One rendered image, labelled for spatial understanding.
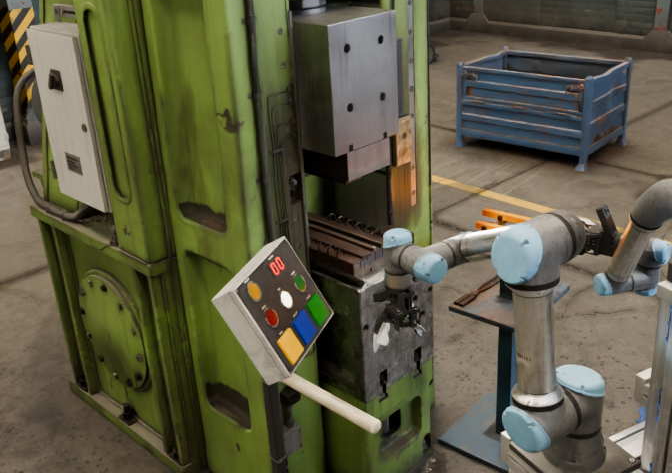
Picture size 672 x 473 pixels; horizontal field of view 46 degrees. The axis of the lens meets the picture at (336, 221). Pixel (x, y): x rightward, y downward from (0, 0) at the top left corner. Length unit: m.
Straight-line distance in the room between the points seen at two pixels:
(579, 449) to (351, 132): 1.13
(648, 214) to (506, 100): 4.13
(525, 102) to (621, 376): 3.07
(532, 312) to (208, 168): 1.27
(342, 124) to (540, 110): 4.07
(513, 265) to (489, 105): 4.93
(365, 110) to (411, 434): 1.33
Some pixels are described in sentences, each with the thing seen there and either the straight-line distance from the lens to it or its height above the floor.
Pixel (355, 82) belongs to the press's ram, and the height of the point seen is 1.58.
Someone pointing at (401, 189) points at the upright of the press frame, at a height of 1.08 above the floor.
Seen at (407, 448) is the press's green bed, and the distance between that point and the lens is 3.14.
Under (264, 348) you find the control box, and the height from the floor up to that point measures 1.04.
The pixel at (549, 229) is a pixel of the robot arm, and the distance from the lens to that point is 1.69.
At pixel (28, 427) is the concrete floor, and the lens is 3.85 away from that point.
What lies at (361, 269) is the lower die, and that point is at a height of 0.95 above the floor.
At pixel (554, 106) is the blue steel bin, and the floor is 0.46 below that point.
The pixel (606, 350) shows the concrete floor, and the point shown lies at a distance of 4.03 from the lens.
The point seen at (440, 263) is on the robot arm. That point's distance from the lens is 1.98.
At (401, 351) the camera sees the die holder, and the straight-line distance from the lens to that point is 2.85.
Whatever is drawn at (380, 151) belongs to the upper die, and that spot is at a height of 1.33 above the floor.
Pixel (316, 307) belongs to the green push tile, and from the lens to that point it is 2.28.
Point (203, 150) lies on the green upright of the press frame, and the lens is 2.58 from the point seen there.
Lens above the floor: 2.14
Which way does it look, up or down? 23 degrees down
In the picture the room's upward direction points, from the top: 4 degrees counter-clockwise
